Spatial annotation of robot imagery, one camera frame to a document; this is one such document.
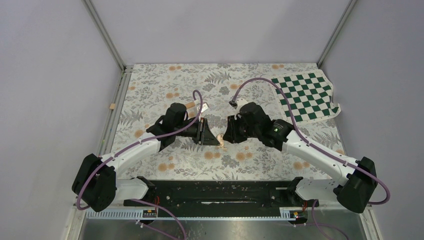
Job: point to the green white checkered mat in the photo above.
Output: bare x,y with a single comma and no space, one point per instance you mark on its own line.
307,95

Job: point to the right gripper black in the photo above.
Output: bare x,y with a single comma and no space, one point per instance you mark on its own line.
231,134

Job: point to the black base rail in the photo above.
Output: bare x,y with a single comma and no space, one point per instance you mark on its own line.
231,199

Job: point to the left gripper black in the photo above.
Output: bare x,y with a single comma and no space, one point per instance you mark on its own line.
204,136

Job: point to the floral patterned table mat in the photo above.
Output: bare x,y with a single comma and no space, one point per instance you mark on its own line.
152,88

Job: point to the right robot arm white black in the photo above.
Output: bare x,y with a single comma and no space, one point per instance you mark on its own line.
352,181

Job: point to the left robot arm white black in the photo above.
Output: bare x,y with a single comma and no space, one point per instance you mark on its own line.
97,183

